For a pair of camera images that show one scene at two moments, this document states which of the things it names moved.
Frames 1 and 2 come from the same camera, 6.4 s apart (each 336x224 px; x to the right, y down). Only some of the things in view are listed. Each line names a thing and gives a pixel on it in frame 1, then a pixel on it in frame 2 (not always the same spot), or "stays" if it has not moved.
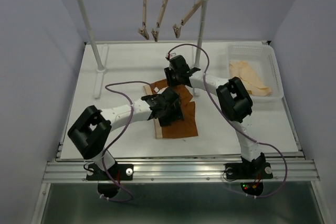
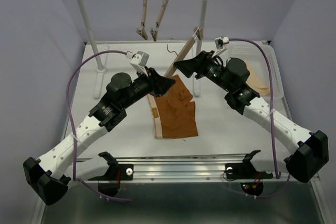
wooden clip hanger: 165,4 stays
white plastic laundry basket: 256,65 stays
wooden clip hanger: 143,31 stays
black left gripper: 176,114 to 164,83
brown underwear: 187,127 stays
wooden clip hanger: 177,29 to 198,33
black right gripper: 168,71 to 198,65
